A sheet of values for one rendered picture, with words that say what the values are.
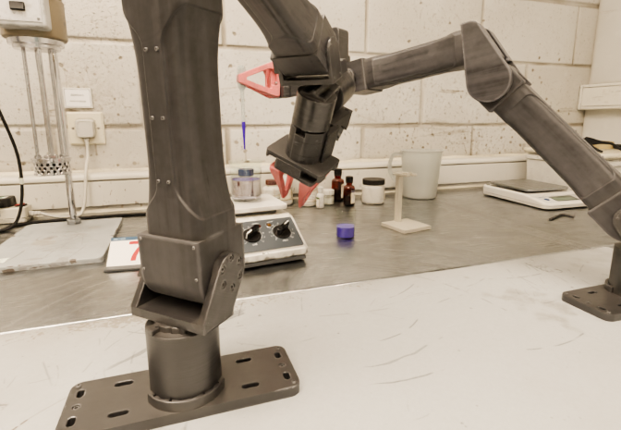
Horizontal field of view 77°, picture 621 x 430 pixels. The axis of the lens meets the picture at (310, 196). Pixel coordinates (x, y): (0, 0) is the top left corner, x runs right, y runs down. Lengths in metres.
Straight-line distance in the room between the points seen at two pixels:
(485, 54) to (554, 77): 1.20
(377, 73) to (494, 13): 0.96
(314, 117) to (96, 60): 0.78
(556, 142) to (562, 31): 1.25
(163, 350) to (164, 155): 0.16
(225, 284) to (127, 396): 0.13
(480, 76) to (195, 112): 0.46
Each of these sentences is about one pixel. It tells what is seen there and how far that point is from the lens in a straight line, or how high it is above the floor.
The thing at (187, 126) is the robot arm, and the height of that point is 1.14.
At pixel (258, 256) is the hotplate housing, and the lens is 0.68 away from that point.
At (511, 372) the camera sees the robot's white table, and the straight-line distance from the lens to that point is 0.48.
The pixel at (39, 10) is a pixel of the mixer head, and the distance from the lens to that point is 0.86.
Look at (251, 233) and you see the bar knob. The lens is 0.68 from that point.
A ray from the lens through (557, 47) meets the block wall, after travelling 1.87.
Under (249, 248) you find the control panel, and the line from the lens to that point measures 0.68.
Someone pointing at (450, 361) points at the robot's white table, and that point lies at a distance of 0.47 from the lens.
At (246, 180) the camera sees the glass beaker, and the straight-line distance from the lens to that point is 0.76.
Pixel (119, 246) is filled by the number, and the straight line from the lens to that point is 0.77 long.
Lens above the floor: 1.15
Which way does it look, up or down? 11 degrees down
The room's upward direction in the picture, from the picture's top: straight up
